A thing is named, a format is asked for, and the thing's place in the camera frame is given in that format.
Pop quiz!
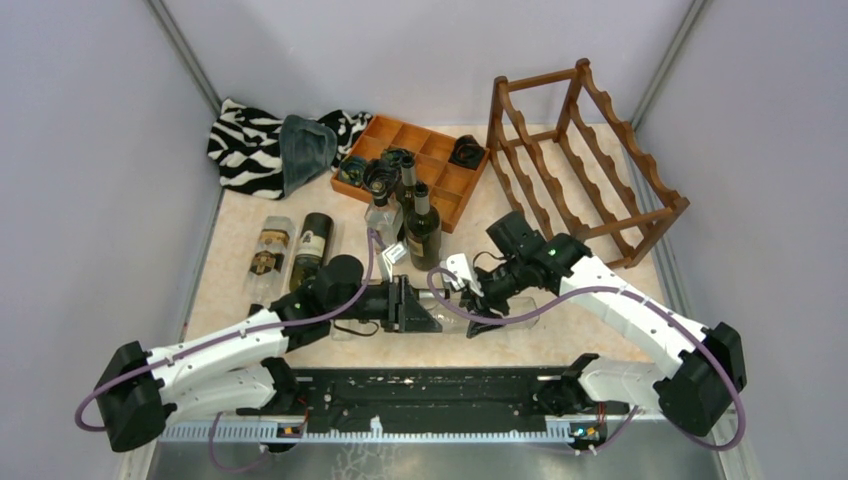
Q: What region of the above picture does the dark wine bottle lying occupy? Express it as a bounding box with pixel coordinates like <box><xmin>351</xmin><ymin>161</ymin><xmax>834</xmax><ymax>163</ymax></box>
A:
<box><xmin>288</xmin><ymin>212</ymin><xmax>334</xmax><ymax>291</ymax></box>

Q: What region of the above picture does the standing dark wine bottle back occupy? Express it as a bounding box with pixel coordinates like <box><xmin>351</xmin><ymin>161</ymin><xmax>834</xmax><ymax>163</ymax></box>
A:
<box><xmin>395</xmin><ymin>155</ymin><xmax>417</xmax><ymax>210</ymax></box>

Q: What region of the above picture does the zebra striped cloth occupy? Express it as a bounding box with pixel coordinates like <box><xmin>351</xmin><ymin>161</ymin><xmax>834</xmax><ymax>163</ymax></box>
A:
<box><xmin>207</xmin><ymin>98</ymin><xmax>374</xmax><ymax>200</ymax></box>

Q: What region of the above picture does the standing dark wine bottle front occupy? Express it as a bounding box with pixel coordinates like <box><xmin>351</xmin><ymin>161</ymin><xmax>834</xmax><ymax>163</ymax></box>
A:
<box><xmin>404</xmin><ymin>181</ymin><xmax>442</xmax><ymax>271</ymax></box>

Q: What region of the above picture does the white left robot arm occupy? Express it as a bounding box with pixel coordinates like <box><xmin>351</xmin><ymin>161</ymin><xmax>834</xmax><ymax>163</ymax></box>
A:
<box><xmin>96</xmin><ymin>255</ymin><xmax>443</xmax><ymax>452</ymax></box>

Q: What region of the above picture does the clear liquor bottle gold label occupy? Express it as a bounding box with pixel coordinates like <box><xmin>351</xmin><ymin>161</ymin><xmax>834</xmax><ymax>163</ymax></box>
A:
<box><xmin>244</xmin><ymin>216</ymin><xmax>296</xmax><ymax>305</ymax></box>

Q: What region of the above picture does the standing clear bottle black cap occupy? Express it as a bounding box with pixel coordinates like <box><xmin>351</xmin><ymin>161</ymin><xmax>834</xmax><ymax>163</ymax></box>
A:
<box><xmin>364</xmin><ymin>180</ymin><xmax>403</xmax><ymax>250</ymax></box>

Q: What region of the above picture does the standing dark wine bottle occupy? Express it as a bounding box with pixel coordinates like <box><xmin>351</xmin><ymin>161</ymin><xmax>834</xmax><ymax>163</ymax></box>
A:
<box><xmin>404</xmin><ymin>181</ymin><xmax>442</xmax><ymax>271</ymax></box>
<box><xmin>395</xmin><ymin>155</ymin><xmax>417</xmax><ymax>210</ymax></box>

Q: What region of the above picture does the black rolled item right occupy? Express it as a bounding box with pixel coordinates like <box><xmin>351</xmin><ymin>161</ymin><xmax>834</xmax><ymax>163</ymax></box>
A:
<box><xmin>449</xmin><ymin>134</ymin><xmax>485</xmax><ymax>170</ymax></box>

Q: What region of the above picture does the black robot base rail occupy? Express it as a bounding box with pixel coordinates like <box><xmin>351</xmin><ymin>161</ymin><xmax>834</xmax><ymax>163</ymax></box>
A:
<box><xmin>166</xmin><ymin>359</ymin><xmax>635</xmax><ymax>449</ymax></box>

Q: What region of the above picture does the wooden wine rack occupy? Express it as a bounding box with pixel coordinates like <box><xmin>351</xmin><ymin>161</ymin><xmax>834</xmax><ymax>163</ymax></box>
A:
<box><xmin>486</xmin><ymin>58</ymin><xmax>690</xmax><ymax>270</ymax></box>

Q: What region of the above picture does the orange wooden compartment tray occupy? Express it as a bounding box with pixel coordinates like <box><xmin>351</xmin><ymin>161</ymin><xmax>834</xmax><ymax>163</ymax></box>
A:
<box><xmin>329</xmin><ymin>114</ymin><xmax>490</xmax><ymax>234</ymax></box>

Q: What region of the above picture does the small clear glass bottle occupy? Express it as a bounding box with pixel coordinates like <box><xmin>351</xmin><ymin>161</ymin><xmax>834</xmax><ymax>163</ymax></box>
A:
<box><xmin>330</xmin><ymin>320</ymin><xmax>364</xmax><ymax>342</ymax></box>

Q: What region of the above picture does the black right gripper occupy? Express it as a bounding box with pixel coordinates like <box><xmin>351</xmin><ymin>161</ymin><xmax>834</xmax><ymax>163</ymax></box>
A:
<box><xmin>459</xmin><ymin>255</ymin><xmax>529</xmax><ymax>332</ymax></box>

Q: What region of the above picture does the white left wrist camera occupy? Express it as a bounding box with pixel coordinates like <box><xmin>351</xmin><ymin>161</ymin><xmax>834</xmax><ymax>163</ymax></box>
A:
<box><xmin>381</xmin><ymin>242</ymin><xmax>409</xmax><ymax>266</ymax></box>

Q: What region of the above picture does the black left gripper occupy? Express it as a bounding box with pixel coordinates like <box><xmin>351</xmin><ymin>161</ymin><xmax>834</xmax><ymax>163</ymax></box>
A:
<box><xmin>329</xmin><ymin>272</ymin><xmax>443</xmax><ymax>331</ymax></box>

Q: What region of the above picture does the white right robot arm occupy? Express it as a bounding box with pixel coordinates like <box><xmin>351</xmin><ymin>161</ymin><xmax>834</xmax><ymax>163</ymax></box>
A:
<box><xmin>443</xmin><ymin>212</ymin><xmax>747</xmax><ymax>437</ymax></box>

